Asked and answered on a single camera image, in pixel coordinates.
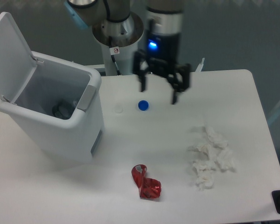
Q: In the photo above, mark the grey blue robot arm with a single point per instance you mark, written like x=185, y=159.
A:
x=113, y=23

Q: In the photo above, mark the white trash can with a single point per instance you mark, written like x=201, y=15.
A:
x=54, y=79

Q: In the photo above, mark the crushed red can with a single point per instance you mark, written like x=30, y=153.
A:
x=149, y=188

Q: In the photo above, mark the white bottle cap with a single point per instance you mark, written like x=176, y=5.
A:
x=118, y=109

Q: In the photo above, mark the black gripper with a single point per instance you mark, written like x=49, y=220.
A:
x=160, y=58

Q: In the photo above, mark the crumpled white tissue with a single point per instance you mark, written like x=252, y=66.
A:
x=214, y=155

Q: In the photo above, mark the clear plastic bottle green label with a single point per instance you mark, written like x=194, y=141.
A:
x=64, y=109

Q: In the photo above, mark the white trash can lid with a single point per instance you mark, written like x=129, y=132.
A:
x=17, y=63

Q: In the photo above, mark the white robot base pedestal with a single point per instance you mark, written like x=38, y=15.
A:
x=118, y=58

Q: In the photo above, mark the blue bottle cap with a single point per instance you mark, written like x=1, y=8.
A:
x=143, y=105

